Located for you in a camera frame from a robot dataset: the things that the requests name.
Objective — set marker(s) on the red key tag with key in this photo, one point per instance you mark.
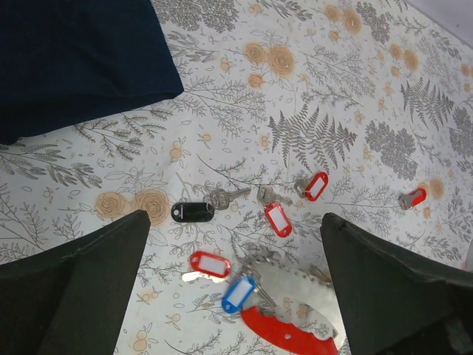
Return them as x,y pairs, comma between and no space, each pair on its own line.
274,212
312,189

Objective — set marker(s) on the red handled metal keyring holder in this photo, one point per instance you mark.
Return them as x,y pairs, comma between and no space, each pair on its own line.
295,310

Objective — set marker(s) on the black key tag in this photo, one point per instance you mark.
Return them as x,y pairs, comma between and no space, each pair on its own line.
190,212

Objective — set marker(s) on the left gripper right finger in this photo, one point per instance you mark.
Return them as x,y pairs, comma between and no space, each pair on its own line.
392,300

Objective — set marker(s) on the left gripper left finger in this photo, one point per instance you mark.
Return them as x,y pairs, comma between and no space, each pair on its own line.
72,299

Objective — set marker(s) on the blue key tag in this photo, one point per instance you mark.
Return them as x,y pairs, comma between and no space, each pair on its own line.
237,294

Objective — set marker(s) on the dark blue folded cloth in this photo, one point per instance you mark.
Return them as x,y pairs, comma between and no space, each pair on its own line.
68,62

